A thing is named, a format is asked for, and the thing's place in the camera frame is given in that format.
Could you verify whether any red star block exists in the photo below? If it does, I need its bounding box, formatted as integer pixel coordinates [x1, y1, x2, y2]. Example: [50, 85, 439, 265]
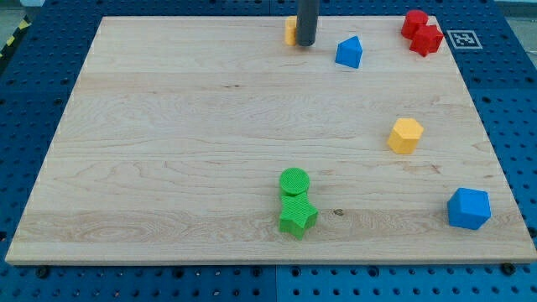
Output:
[409, 25, 444, 57]

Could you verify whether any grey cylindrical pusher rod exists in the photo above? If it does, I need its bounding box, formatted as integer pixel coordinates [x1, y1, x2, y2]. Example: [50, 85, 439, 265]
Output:
[296, 0, 320, 47]

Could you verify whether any green star block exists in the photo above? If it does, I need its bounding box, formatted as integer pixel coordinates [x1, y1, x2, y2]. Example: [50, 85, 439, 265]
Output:
[279, 193, 318, 240]

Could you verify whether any blue cube block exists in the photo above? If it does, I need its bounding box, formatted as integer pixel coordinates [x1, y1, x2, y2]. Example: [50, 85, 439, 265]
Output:
[447, 187, 492, 230]

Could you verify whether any black screw bolt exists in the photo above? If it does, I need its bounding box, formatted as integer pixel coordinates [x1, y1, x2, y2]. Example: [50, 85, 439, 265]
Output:
[35, 266, 50, 279]
[500, 263, 517, 276]

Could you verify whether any red cylinder block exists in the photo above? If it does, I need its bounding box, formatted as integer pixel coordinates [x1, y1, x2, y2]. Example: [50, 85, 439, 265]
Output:
[401, 9, 429, 39]

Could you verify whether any black screw bolt right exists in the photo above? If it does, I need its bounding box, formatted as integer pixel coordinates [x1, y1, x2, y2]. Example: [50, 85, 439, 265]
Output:
[500, 263, 517, 276]

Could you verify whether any yellow hexagon block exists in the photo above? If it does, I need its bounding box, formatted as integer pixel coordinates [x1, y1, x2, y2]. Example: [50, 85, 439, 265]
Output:
[387, 118, 425, 154]

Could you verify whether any green cylinder block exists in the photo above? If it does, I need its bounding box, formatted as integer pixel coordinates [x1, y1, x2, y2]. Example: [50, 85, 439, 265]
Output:
[279, 167, 310, 196]

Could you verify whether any white fiducial marker tag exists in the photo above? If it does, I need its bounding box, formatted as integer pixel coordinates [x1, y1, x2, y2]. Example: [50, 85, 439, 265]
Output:
[447, 29, 482, 49]

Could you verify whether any yellow heart block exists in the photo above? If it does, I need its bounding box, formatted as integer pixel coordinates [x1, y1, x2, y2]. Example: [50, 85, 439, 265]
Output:
[284, 15, 297, 46]

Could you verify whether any black screw bolt left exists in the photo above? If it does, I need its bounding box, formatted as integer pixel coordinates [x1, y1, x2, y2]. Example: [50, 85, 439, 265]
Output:
[35, 266, 50, 279]

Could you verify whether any wooden board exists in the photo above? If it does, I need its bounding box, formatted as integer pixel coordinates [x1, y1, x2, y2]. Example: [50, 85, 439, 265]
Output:
[6, 16, 536, 266]

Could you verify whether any blue pentagon house block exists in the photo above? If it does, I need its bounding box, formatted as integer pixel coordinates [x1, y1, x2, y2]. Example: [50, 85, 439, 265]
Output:
[335, 36, 362, 69]

